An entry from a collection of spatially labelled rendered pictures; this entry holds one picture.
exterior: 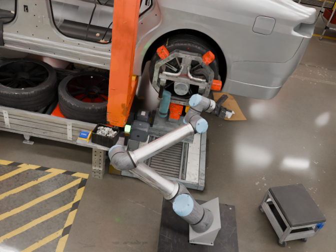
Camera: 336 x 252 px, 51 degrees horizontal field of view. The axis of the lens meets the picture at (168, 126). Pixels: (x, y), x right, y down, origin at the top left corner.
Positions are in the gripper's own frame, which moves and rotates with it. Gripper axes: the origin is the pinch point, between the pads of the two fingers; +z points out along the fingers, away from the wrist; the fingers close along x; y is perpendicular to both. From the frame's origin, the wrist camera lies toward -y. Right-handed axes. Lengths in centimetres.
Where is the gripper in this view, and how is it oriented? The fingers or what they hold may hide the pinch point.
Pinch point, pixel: (233, 112)
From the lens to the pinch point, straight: 261.4
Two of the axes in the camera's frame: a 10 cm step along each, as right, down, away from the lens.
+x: 4.6, 2.4, -8.6
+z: 8.2, 2.7, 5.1
